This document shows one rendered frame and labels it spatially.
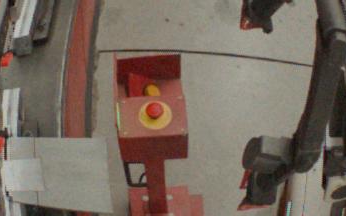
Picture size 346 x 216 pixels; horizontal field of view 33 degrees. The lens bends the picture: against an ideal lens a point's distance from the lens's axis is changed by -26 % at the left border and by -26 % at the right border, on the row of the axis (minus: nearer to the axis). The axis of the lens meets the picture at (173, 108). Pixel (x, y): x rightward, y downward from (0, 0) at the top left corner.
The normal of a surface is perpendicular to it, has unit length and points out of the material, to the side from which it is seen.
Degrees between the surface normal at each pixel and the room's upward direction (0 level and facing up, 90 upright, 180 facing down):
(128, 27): 0
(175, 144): 90
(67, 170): 0
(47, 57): 0
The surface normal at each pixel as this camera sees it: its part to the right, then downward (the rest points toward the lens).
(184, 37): -0.01, -0.53
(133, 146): 0.07, 0.84
